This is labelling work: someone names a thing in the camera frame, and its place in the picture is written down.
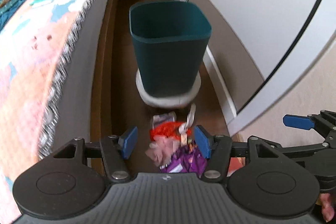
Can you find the round grey padded stool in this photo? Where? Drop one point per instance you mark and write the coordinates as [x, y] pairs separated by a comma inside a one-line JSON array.
[[168, 102]]

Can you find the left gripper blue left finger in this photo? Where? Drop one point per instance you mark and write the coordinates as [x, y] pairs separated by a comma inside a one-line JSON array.
[[127, 142]]

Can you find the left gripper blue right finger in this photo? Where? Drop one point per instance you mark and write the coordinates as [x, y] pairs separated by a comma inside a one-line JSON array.
[[204, 141]]

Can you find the wooden bed with mattress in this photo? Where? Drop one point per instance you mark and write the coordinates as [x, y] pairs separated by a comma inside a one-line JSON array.
[[47, 42]]

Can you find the small purple white packet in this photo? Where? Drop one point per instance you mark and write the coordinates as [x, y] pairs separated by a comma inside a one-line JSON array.
[[162, 118]]

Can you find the person's right hand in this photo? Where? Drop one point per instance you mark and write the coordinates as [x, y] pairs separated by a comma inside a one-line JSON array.
[[327, 203]]

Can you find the orange plastic bag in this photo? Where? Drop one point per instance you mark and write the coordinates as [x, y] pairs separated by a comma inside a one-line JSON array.
[[167, 129]]

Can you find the teal plaid quilt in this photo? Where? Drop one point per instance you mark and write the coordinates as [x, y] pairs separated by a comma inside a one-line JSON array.
[[13, 1]]

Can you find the dark teal trash bin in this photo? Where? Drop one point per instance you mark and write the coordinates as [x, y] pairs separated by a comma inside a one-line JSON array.
[[169, 38]]

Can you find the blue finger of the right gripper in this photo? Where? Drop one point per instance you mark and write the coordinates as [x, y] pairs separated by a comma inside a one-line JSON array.
[[299, 122]]

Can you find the purple chip bag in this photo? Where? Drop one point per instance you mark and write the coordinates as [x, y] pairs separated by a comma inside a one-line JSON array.
[[187, 159]]

